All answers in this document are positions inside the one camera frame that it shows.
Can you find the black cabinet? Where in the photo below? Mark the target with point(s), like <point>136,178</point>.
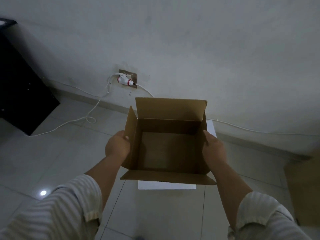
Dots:
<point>22,84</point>

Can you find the person's left thumb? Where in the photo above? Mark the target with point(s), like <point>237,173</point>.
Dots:
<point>124,135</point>

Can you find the person's left hand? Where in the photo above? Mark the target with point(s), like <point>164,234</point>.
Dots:
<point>117,146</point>

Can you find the person's right thumb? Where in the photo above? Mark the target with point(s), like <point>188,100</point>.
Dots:
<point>208,135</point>

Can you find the brown cardboard box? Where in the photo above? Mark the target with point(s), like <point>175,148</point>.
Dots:
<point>303,189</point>
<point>166,144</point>

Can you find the person's left forearm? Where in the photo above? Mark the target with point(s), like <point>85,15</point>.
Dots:
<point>60,204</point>

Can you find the person's right forearm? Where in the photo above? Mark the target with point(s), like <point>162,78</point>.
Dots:
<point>252,204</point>

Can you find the person's right hand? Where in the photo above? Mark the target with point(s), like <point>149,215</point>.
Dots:
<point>214,148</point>

